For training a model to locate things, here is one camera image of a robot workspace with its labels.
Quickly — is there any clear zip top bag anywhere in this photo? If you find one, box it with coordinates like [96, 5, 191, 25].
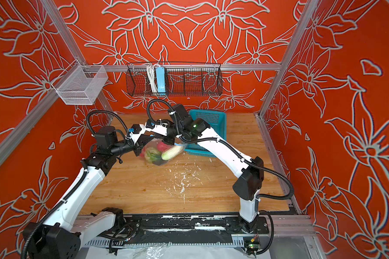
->
[139, 139, 187, 166]

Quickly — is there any green cabbage toy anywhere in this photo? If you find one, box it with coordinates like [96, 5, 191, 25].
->
[144, 147, 162, 164]

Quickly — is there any red strawberry toy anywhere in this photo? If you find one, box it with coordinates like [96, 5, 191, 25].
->
[157, 142, 170, 152]

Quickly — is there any white radish toy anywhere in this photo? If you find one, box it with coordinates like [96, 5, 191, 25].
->
[161, 145, 185, 160]

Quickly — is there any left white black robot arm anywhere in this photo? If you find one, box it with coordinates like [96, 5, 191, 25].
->
[21, 110, 158, 259]

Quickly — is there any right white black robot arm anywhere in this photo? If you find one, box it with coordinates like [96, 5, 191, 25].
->
[145, 99, 295, 223]

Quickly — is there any teal plastic basket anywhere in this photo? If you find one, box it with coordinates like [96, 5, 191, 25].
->
[184, 109, 228, 158]

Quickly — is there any light blue box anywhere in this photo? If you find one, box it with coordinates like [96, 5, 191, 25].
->
[156, 66, 166, 96]

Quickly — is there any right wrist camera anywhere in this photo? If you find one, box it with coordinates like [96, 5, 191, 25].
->
[145, 119, 169, 136]

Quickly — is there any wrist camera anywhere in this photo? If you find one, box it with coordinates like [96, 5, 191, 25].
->
[94, 126, 118, 148]
[145, 119, 169, 136]

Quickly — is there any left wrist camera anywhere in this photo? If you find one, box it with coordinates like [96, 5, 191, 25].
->
[94, 126, 118, 148]

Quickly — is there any black wire wall basket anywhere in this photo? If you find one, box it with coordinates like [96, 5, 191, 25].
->
[125, 62, 223, 97]

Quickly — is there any white cable bundle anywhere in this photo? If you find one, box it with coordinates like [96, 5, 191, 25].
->
[146, 64, 157, 95]

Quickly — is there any clear acrylic wall bin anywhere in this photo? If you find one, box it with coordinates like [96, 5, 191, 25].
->
[51, 60, 110, 110]

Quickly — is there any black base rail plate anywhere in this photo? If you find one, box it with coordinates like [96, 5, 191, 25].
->
[95, 213, 270, 248]

